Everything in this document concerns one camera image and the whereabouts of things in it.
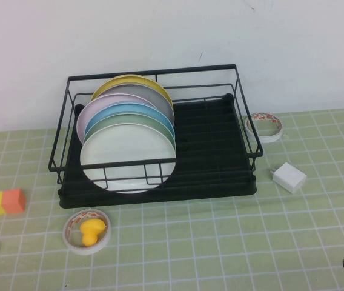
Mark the white plate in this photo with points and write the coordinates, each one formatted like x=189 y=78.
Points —
x=123 y=148

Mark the green plate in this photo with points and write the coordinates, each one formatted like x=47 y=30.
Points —
x=123 y=121

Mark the grey plate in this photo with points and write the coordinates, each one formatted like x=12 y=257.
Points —
x=150 y=95

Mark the blue plate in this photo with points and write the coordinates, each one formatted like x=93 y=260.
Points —
x=123 y=109

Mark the yellow plate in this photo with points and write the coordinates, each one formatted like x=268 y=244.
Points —
x=123 y=80

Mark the pink plate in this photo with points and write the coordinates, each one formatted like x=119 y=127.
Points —
x=90 y=116

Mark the white tape roll red print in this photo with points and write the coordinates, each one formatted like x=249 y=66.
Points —
x=268 y=139

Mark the yellow plastic toy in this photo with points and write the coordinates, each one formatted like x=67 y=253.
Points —
x=90 y=230

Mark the green checkered tablecloth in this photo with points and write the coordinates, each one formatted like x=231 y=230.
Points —
x=250 y=236

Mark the wide translucent tape roll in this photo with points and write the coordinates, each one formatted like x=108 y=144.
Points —
x=84 y=250

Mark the orange wooden block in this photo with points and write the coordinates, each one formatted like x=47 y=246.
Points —
x=16 y=201

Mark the white USB wall charger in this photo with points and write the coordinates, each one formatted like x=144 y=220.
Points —
x=290 y=177

